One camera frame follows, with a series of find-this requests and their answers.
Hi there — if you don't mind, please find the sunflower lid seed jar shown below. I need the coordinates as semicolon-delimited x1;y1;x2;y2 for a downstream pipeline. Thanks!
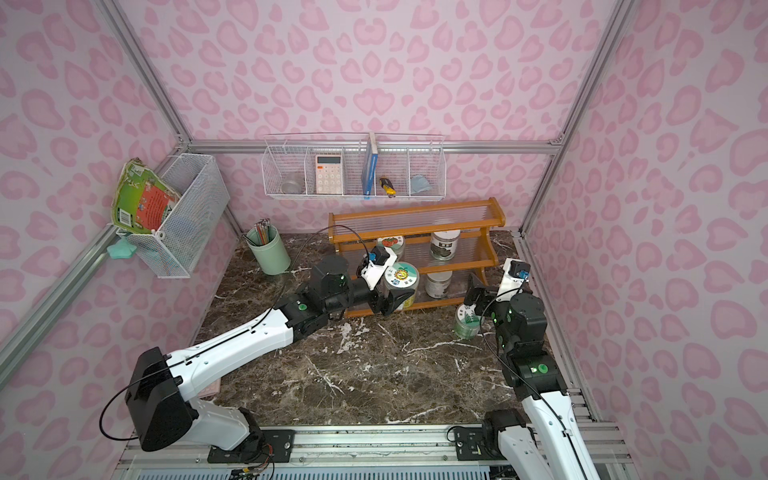
384;261;420;311

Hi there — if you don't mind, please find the green leaf lid seed jar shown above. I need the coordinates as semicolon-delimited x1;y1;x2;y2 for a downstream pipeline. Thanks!
454;304;481;340

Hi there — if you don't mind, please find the tomato lid seed jar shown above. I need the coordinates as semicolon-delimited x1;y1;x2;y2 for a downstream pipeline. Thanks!
377;235;406;260

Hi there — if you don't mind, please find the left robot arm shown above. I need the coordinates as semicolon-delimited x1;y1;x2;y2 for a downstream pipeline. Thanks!
125;248;415;455

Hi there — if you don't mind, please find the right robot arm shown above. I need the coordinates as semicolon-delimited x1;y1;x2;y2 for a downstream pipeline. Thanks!
464;284;599;479

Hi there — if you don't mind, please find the orange wooden three-tier shelf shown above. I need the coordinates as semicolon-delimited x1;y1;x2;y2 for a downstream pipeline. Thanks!
328;197;506;310

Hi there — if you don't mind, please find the mint green pencil cup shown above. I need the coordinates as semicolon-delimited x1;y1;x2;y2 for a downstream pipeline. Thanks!
245;225;291;276

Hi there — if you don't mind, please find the yellow black tool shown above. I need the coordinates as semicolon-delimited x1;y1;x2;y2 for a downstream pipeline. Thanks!
379;177;397;198

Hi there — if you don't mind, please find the coloured pencils bundle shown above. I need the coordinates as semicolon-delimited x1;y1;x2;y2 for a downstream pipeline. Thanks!
254;218;271;246

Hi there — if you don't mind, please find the light blue cup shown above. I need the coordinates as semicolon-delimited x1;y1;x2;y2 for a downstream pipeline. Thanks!
410;174;432;196

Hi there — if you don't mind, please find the blue book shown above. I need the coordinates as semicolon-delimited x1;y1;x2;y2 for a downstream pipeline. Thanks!
361;132;379;199

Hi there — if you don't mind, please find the clear glass bowl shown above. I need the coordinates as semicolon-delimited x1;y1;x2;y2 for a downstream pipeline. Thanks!
280;173;306;195

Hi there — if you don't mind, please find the white pink calculator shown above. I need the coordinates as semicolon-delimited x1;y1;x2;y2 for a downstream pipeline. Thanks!
315;154;344;195

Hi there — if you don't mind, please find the white mesh side basket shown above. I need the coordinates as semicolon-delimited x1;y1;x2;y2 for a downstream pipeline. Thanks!
124;153;230;279

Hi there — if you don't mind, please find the green red snack bag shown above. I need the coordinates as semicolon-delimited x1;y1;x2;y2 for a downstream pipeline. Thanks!
112;158;181;234

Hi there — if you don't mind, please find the mint green star toy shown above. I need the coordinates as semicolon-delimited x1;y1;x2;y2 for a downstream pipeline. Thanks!
107;235;138;260

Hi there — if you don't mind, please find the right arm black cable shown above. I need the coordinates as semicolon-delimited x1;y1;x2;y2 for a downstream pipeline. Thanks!
445;281;592;480

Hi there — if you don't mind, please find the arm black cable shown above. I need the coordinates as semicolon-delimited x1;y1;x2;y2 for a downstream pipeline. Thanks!
98;224;374;443
445;281;592;480

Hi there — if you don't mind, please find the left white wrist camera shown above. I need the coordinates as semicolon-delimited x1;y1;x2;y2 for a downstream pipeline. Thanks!
357;245;397;291

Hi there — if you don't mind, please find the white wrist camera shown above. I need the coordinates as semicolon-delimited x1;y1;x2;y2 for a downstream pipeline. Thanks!
357;245;397;291
497;257;531;301

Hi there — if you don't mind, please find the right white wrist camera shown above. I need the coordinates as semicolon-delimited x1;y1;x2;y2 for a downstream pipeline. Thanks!
497;257;531;301

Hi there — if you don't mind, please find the white wire wall basket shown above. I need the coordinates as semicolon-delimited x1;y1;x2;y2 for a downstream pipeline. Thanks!
261;132;447;201

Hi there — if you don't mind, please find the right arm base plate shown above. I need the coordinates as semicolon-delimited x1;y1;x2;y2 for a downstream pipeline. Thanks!
446;426;505;461

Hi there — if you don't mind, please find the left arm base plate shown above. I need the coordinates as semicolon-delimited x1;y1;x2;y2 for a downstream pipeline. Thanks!
207;429;296;465

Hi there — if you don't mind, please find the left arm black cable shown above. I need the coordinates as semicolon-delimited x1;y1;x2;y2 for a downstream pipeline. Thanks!
98;224;374;443

